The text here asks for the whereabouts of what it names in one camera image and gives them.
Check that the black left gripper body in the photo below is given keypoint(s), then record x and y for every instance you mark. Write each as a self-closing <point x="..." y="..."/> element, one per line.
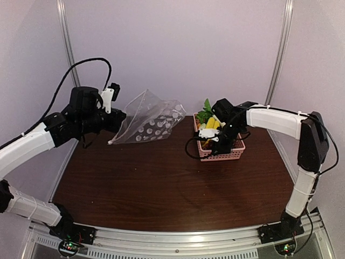
<point x="89" y="122"/>

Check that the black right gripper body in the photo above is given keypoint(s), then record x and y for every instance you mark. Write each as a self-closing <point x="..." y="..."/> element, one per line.
<point x="231" y="132"/>

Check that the pink plastic basket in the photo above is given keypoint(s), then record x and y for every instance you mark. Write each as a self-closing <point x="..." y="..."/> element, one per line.
<point x="205" y="146"/>

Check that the clear zip top bag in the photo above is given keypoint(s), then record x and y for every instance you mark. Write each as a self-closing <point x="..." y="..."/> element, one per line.
<point x="148" y="118"/>

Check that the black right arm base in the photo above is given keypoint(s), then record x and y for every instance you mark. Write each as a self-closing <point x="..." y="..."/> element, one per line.
<point x="273" y="232"/>

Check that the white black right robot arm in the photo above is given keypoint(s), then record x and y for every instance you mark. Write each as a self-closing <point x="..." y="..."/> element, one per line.
<point x="301" y="139"/>

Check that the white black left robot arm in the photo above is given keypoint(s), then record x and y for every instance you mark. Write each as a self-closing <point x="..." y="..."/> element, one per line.
<point x="52" y="131"/>

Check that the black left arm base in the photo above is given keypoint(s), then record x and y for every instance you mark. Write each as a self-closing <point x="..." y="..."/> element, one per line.
<point x="72" y="232"/>

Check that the yellow banana bunch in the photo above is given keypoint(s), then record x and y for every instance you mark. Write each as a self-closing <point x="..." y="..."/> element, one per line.
<point x="212" y="123"/>

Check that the green leafy vegetable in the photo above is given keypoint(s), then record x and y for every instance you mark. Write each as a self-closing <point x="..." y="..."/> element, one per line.
<point x="204" y="110"/>

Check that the right circuit board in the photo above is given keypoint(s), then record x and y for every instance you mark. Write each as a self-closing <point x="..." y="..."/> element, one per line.
<point x="285" y="248"/>

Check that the circuit board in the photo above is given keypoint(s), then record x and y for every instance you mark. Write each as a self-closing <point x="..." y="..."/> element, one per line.
<point x="285" y="248"/>
<point x="67" y="248"/>

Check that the left circuit board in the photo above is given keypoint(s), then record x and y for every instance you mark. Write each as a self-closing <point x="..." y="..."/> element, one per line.
<point x="67" y="248"/>

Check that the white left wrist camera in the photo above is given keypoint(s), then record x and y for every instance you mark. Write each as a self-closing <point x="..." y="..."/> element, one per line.
<point x="109" y="95"/>

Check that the left aluminium frame post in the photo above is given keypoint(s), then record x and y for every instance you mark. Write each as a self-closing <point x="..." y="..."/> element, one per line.
<point x="62" y="15"/>

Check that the aluminium frame post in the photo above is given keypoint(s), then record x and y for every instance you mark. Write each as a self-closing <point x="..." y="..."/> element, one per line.
<point x="62" y="15"/>
<point x="282" y="46"/>

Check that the aluminium front rail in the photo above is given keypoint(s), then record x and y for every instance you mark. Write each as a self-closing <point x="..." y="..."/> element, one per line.
<point x="242" y="242"/>

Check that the right aluminium frame post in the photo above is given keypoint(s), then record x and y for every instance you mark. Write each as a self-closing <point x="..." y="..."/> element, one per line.
<point x="282" y="46"/>

